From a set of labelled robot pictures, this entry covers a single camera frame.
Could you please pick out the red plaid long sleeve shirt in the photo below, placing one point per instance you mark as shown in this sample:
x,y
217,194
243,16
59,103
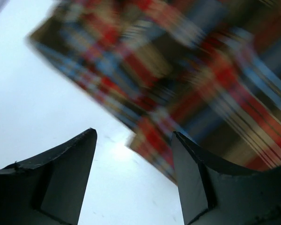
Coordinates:
x,y
209,69

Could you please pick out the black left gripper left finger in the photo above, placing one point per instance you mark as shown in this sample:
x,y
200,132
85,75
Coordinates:
x,y
48,188

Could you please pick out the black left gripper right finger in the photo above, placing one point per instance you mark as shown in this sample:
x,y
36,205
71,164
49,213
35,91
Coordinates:
x,y
214,191

